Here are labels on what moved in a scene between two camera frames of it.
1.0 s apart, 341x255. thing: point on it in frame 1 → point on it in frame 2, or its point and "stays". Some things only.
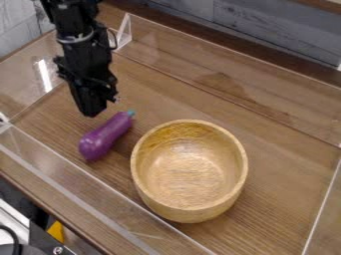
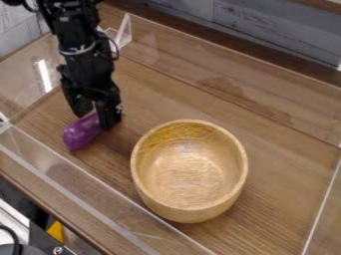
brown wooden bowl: [191, 166] stays
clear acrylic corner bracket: [124, 34] stays
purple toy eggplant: [96, 143] → [81, 132]
